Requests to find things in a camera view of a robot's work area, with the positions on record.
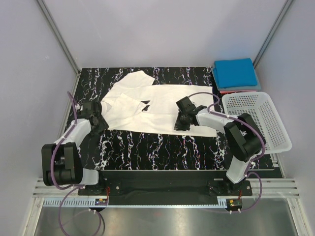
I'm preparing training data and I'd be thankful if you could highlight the folded pink t-shirt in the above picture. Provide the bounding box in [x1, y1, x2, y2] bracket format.
[219, 90, 257, 95]

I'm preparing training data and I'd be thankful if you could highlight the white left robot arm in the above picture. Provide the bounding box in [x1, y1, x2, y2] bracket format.
[41, 101, 109, 195]

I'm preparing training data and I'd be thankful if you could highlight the white t-shirt with print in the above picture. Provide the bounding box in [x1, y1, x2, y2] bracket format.
[100, 71, 217, 137]

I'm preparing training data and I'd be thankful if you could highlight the white plastic laundry basket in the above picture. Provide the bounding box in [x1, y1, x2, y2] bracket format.
[222, 92, 292, 154]

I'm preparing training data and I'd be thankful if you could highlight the aluminium frame rail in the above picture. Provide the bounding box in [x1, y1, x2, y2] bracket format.
[32, 178, 299, 198]

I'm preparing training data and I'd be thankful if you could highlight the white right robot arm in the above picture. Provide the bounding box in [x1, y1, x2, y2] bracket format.
[174, 102, 266, 195]

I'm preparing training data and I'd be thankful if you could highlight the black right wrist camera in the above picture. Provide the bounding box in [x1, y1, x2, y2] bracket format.
[176, 96, 196, 114]

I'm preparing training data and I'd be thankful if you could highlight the left aluminium corner post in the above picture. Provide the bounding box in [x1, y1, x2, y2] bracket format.
[35, 0, 81, 75]

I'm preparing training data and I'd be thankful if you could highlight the aluminium corner post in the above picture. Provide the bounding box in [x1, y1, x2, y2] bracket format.
[253, 0, 295, 68]
[35, 0, 81, 75]

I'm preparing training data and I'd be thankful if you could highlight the right aluminium corner post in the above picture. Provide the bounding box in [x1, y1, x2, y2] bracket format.
[253, 0, 295, 68]

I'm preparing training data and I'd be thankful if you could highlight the white slotted cable duct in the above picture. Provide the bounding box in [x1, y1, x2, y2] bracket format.
[43, 198, 227, 207]

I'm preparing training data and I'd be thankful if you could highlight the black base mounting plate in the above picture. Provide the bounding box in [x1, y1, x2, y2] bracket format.
[78, 170, 252, 207]

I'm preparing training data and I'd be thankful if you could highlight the folded blue t-shirt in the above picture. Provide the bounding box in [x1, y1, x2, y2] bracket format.
[214, 58, 258, 88]

